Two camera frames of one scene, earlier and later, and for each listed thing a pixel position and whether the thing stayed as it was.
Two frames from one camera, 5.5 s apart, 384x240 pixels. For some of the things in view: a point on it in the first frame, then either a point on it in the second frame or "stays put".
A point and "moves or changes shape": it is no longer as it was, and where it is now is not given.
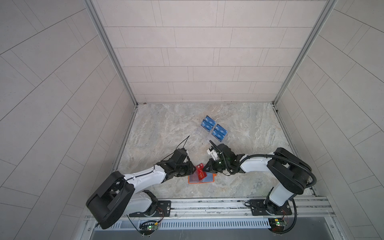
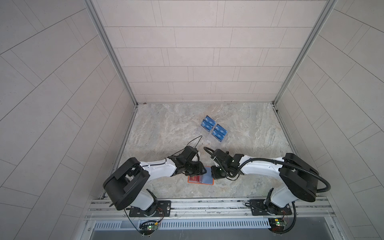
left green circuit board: (148, 227) stays put
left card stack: (208, 123) stays put
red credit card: (202, 173) moves or changes shape
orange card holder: (194, 178) stays put
